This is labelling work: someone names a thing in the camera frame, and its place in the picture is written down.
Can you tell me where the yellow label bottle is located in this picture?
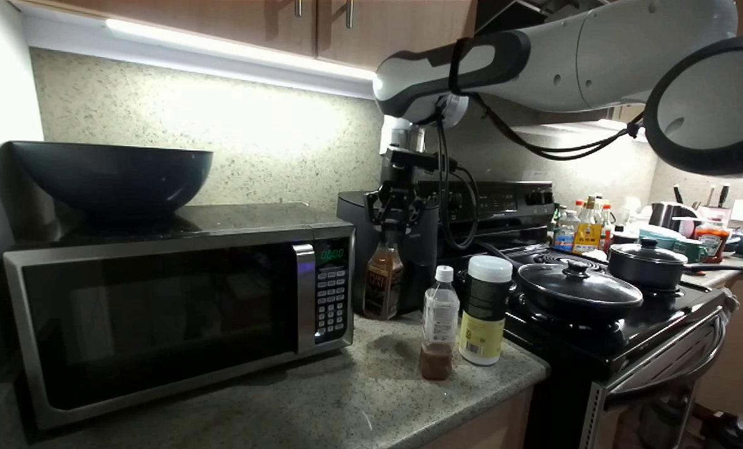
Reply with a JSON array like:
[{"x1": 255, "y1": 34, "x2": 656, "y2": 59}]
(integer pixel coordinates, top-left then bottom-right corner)
[{"x1": 573, "y1": 198, "x2": 604, "y2": 255}]

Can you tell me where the black air fryer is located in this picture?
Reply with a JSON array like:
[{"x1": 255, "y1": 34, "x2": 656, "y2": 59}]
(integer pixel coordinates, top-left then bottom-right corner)
[{"x1": 334, "y1": 190, "x2": 442, "y2": 320}]

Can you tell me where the black kitchen stove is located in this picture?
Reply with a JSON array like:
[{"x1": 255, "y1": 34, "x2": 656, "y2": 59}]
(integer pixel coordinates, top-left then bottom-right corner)
[{"x1": 457, "y1": 181, "x2": 735, "y2": 449}]

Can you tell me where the black pot with lid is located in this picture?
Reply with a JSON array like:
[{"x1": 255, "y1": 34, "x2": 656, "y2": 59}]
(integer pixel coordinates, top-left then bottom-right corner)
[{"x1": 608, "y1": 240, "x2": 689, "y2": 292}]

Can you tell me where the glass lid frying pan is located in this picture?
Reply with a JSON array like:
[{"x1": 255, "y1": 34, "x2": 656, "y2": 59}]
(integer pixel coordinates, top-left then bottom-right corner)
[{"x1": 517, "y1": 261, "x2": 643, "y2": 322}]

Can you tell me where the stainless steel microwave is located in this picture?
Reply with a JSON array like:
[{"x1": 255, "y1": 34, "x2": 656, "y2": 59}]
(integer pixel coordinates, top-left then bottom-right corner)
[{"x1": 2, "y1": 203, "x2": 355, "y2": 428}]

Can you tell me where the red lidded jar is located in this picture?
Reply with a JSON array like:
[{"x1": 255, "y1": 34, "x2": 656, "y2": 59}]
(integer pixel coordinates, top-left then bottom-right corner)
[{"x1": 693, "y1": 225, "x2": 730, "y2": 261}]

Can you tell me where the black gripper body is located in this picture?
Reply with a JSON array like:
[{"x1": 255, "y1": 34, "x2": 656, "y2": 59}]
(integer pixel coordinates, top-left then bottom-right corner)
[{"x1": 370, "y1": 149, "x2": 458, "y2": 234}]

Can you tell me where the clear plastic bottle white cap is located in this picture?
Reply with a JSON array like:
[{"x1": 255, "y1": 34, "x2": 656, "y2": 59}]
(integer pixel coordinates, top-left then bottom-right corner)
[{"x1": 418, "y1": 264, "x2": 458, "y2": 382}]

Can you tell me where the under cabinet light strip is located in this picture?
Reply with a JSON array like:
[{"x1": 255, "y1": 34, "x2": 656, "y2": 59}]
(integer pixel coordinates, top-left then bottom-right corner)
[{"x1": 102, "y1": 17, "x2": 387, "y2": 85}]

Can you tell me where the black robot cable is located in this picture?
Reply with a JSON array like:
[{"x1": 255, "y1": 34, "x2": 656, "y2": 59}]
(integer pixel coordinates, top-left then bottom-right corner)
[{"x1": 430, "y1": 95, "x2": 648, "y2": 258}]

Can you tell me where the wooden upper cabinet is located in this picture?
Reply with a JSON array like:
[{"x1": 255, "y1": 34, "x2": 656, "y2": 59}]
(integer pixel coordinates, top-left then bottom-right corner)
[{"x1": 38, "y1": 0, "x2": 476, "y2": 73}]

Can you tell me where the brown square oil bottle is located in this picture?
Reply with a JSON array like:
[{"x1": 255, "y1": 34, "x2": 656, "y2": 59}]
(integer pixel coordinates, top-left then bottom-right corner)
[{"x1": 365, "y1": 234, "x2": 405, "y2": 320}]

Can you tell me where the dark blue bowl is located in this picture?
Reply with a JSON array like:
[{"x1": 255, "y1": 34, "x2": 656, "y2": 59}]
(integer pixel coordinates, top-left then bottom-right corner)
[{"x1": 11, "y1": 139, "x2": 211, "y2": 219}]

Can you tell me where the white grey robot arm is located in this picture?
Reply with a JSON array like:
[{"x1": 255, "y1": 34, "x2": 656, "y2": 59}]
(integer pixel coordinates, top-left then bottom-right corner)
[{"x1": 373, "y1": 0, "x2": 743, "y2": 178}]

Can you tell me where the green yellow canister white lid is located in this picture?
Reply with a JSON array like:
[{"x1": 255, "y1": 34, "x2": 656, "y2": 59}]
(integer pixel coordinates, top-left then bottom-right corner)
[{"x1": 458, "y1": 255, "x2": 513, "y2": 367}]

